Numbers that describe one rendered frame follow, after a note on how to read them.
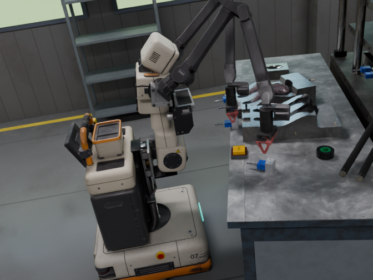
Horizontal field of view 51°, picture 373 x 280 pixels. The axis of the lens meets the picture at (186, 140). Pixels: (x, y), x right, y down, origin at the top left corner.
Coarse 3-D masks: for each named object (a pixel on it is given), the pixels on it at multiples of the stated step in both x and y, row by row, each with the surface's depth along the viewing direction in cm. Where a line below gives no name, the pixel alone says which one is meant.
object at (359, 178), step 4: (372, 148) 177; (372, 152) 174; (368, 156) 174; (372, 156) 173; (368, 160) 171; (372, 160) 172; (364, 164) 170; (368, 164) 170; (364, 168) 168; (368, 168) 169; (360, 172) 167; (364, 172) 167; (356, 176) 167; (360, 176) 165; (364, 176) 166; (356, 180) 167; (360, 180) 166
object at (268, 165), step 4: (260, 160) 184; (268, 160) 180; (272, 160) 180; (252, 164) 184; (256, 164) 183; (260, 164) 180; (264, 164) 180; (268, 164) 178; (272, 164) 177; (260, 168) 181; (264, 168) 180; (268, 168) 179; (272, 168) 178; (268, 172) 180; (272, 172) 179
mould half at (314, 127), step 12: (300, 96) 217; (252, 108) 222; (324, 108) 217; (252, 120) 210; (300, 120) 198; (312, 120) 198; (324, 120) 205; (336, 120) 204; (252, 132) 205; (288, 132) 203; (300, 132) 202; (312, 132) 201; (324, 132) 200; (336, 132) 199
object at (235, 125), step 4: (224, 120) 225; (228, 120) 224; (236, 120) 220; (216, 124) 224; (220, 124) 224; (224, 124) 222; (228, 124) 222; (232, 124) 221; (236, 124) 221; (232, 128) 222; (236, 128) 222
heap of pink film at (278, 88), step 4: (272, 84) 246; (276, 84) 245; (280, 84) 245; (284, 84) 244; (252, 88) 247; (256, 88) 244; (276, 88) 237; (280, 88) 238; (284, 88) 239; (288, 88) 240; (276, 92) 235; (280, 92) 237; (284, 92) 237; (256, 96) 237; (252, 100) 238
